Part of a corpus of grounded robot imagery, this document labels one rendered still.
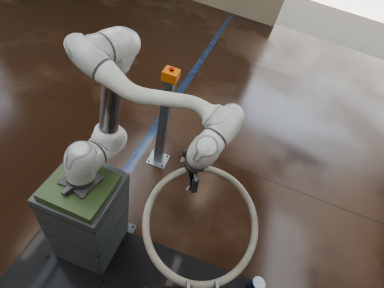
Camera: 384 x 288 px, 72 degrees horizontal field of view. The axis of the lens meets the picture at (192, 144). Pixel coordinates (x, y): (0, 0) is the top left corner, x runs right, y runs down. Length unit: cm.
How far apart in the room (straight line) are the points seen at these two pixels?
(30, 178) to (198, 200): 154
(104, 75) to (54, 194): 80
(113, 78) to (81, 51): 14
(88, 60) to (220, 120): 51
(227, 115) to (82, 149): 77
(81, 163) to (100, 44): 60
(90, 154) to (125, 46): 57
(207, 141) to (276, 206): 208
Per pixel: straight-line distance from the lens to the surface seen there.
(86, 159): 139
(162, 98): 97
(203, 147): 85
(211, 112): 96
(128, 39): 116
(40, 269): 235
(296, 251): 273
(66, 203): 155
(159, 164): 276
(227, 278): 115
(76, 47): 106
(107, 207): 157
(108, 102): 132
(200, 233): 244
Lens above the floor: 217
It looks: 46 degrees down
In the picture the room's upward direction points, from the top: 16 degrees clockwise
